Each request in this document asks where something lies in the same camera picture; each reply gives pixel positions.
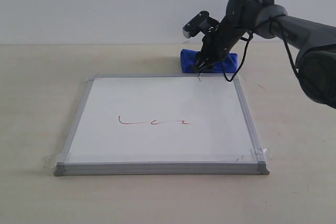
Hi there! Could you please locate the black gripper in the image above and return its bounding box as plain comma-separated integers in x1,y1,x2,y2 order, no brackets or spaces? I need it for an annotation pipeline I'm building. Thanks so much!
193,17,248,73

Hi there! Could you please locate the blue cloth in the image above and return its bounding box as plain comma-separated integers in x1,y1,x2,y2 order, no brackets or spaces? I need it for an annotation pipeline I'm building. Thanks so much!
180,49,238,73

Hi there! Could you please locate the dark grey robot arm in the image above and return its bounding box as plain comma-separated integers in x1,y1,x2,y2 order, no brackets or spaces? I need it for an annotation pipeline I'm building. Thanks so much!
193,0,335,108

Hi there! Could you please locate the clear tape back right edge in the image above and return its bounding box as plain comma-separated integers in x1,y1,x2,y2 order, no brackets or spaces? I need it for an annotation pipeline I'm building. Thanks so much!
197,73,238,83

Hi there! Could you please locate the clear tape front right corner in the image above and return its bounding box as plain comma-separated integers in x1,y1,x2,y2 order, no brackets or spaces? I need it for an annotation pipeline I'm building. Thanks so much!
235,148,270,163

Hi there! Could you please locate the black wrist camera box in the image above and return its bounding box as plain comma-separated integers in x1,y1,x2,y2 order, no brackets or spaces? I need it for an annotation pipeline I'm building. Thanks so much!
182,10,219,39

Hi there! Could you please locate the white board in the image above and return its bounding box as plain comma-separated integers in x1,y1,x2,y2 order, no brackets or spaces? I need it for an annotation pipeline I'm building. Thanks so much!
54,74,269,176

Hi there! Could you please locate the black cable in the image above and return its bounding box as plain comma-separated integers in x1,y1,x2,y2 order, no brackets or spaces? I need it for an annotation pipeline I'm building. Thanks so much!
217,0,300,82

